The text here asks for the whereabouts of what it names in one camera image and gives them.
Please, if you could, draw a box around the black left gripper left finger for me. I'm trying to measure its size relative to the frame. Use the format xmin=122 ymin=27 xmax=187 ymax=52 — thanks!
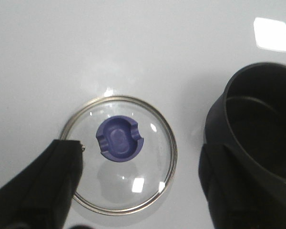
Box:
xmin=0 ymin=140 xmax=83 ymax=229

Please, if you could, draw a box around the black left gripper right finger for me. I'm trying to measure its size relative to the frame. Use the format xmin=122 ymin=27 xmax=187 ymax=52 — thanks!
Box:
xmin=198 ymin=144 xmax=286 ymax=229

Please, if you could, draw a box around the glass lid with blue knob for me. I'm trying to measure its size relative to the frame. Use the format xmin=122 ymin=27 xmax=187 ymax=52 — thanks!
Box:
xmin=60 ymin=95 xmax=177 ymax=216

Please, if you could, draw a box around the dark blue saucepan purple handle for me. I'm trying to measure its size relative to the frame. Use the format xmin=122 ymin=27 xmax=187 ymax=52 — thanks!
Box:
xmin=204 ymin=62 xmax=286 ymax=184

